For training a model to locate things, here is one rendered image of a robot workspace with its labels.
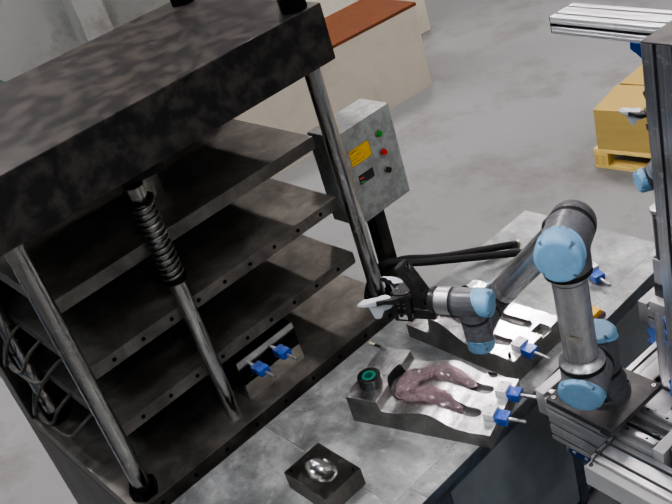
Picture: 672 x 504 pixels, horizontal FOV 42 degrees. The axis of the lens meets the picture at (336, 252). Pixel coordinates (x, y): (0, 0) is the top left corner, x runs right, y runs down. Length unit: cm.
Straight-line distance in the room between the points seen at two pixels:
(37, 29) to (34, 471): 578
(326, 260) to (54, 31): 671
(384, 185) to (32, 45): 659
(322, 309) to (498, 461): 101
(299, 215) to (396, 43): 407
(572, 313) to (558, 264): 16
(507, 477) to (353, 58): 442
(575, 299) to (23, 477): 336
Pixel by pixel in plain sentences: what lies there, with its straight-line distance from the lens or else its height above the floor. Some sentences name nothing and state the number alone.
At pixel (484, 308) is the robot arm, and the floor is 145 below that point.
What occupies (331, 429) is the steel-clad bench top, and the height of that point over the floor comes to 80.
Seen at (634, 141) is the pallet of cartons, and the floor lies 20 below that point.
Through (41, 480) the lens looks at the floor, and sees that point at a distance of 478.
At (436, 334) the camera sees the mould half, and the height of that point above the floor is 87.
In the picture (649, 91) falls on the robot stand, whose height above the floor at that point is 191.
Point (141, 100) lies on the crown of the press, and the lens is 265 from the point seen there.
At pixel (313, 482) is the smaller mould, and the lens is 278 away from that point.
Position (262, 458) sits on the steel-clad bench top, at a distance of 303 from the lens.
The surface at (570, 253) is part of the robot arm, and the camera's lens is 205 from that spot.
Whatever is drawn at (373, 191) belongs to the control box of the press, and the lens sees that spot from 351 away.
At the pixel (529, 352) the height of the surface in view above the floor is 90.
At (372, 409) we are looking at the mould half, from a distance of 293.
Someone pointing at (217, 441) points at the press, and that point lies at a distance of 319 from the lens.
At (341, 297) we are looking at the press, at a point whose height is 79.
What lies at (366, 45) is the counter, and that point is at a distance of 699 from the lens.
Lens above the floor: 280
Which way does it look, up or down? 31 degrees down
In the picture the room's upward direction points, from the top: 18 degrees counter-clockwise
